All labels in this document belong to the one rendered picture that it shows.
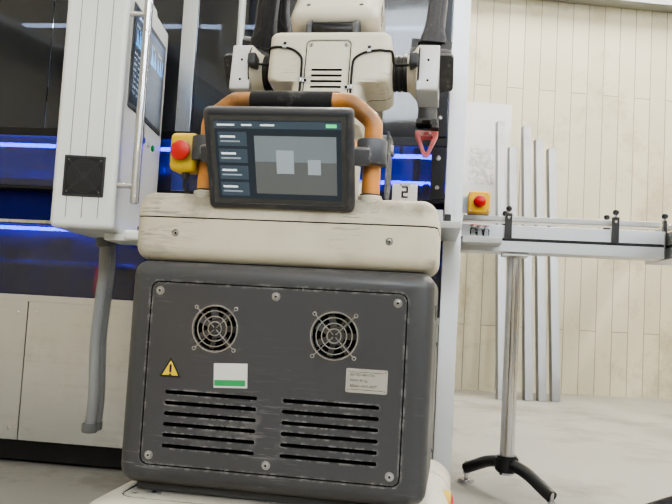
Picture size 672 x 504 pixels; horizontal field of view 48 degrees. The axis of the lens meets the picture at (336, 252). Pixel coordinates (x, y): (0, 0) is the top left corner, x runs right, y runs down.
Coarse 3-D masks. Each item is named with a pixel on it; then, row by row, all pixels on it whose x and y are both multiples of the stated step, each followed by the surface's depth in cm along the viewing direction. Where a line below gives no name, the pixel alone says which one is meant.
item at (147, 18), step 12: (132, 12) 217; (144, 12) 217; (144, 24) 216; (144, 36) 216; (144, 48) 216; (144, 60) 216; (144, 72) 215; (144, 84) 215; (144, 96) 215; (144, 108) 215; (144, 120) 216; (132, 168) 214; (132, 180) 213; (132, 192) 213
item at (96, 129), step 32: (96, 0) 216; (128, 0) 216; (96, 32) 215; (128, 32) 217; (160, 32) 254; (64, 64) 215; (96, 64) 215; (128, 64) 218; (160, 64) 254; (64, 96) 214; (96, 96) 214; (128, 96) 219; (160, 96) 257; (64, 128) 213; (96, 128) 213; (128, 128) 222; (160, 128) 261; (64, 160) 213; (96, 160) 212; (128, 160) 224; (64, 192) 212; (96, 192) 212; (128, 192) 226; (64, 224) 212; (96, 224) 212; (128, 224) 228
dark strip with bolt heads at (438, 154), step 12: (444, 96) 257; (444, 108) 257; (444, 120) 256; (444, 132) 256; (432, 156) 256; (444, 156) 255; (432, 168) 255; (444, 168) 255; (432, 180) 255; (432, 192) 255
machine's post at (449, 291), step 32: (448, 128) 256; (448, 160) 255; (448, 192) 254; (448, 256) 252; (448, 288) 251; (448, 320) 251; (448, 352) 250; (448, 384) 249; (448, 416) 248; (448, 448) 247
